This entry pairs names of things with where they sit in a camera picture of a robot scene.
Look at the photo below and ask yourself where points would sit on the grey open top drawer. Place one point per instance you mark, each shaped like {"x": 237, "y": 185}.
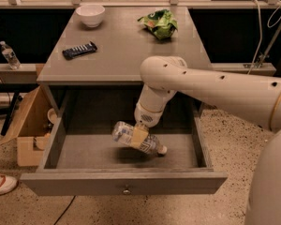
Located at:
{"x": 83, "y": 159}

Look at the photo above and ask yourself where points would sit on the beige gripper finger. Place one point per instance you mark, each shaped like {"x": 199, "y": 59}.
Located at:
{"x": 140, "y": 133}

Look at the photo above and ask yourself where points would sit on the cardboard box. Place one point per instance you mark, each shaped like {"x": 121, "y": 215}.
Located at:
{"x": 29, "y": 127}

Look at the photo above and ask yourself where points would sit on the white and orange sneaker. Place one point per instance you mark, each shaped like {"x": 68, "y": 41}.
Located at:
{"x": 7, "y": 183}

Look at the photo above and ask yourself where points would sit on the white cup in box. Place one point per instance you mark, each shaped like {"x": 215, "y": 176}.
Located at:
{"x": 52, "y": 116}

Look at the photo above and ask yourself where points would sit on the grey wooden cabinet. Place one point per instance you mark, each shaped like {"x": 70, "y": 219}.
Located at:
{"x": 122, "y": 44}

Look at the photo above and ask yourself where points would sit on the green chip bag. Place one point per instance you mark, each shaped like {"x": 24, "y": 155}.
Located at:
{"x": 161, "y": 23}

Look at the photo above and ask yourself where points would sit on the metal drawer knob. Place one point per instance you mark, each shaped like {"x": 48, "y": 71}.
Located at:
{"x": 126, "y": 190}

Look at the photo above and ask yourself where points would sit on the blue labelled plastic bottle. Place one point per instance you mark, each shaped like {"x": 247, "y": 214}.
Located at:
{"x": 122, "y": 133}

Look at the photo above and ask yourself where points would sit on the white ceramic bowl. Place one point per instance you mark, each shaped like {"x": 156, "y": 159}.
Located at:
{"x": 91, "y": 15}

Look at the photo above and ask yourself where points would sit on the dark blue snack bar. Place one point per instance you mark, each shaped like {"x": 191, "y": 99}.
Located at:
{"x": 80, "y": 50}

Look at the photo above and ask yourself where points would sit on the clear water bottle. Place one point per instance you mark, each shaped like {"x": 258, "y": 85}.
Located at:
{"x": 10, "y": 56}

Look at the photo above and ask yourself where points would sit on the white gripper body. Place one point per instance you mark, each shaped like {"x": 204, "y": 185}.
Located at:
{"x": 145, "y": 117}

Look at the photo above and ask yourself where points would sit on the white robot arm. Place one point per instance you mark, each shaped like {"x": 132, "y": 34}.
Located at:
{"x": 251, "y": 97}

